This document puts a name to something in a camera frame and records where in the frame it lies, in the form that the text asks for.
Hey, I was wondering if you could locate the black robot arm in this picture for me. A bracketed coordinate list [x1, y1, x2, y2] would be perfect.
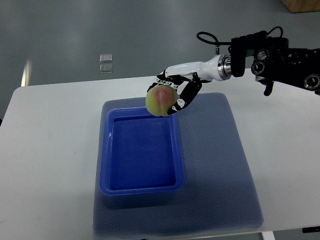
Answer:
[228, 31, 320, 96]

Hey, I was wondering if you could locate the upper floor socket plate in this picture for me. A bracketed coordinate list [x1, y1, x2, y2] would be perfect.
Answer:
[99, 53, 113, 63]

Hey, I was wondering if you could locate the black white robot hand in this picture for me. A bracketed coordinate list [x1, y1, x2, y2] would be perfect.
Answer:
[147, 54, 232, 116]

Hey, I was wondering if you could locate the blue plastic tray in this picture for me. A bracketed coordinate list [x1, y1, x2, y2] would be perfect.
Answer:
[99, 106, 185, 196]

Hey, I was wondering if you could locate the black bracket at table edge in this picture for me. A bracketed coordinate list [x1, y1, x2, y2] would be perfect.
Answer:
[302, 226, 320, 234]

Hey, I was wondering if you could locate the black cable loop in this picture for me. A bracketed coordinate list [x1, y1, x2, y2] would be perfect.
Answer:
[196, 26, 285, 47]

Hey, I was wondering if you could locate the wooden box corner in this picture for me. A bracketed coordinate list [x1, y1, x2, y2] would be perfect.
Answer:
[281, 0, 320, 14]

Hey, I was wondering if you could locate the lower floor socket plate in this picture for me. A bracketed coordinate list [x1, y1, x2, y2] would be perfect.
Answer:
[99, 63, 113, 74]

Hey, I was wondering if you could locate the blue grey textured mat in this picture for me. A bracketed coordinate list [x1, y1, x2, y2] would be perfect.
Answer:
[93, 93, 264, 240]

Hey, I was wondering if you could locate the floor socket plate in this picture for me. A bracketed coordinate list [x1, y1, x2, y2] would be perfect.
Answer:
[99, 63, 113, 74]
[99, 53, 113, 63]

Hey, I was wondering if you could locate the yellow red peach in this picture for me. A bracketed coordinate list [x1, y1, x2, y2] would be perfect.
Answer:
[145, 85, 179, 117]

